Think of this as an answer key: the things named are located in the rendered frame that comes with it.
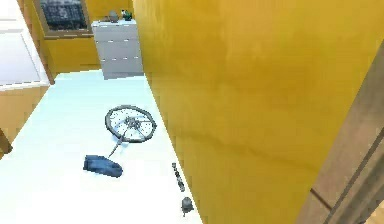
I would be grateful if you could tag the grey alarm clock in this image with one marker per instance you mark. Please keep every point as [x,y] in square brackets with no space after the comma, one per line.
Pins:
[113,16]

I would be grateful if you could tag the grey unicycle with blue saddle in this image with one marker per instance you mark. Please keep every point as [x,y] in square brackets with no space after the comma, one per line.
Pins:
[132,124]

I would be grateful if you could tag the small grey lump object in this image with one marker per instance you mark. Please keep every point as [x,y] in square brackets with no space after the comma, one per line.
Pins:
[187,204]

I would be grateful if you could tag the grey chest of drawers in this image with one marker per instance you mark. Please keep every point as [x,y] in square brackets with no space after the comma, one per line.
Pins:
[118,50]

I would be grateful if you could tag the small green house plant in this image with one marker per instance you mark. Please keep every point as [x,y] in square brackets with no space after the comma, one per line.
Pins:
[127,15]

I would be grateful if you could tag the brown framed dark window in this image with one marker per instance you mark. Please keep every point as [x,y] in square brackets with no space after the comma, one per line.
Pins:
[63,15]

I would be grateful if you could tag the brown wooden door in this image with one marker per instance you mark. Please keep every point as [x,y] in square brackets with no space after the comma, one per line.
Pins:
[356,160]

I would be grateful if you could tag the white room door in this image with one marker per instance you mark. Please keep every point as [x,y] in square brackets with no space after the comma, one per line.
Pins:
[15,50]

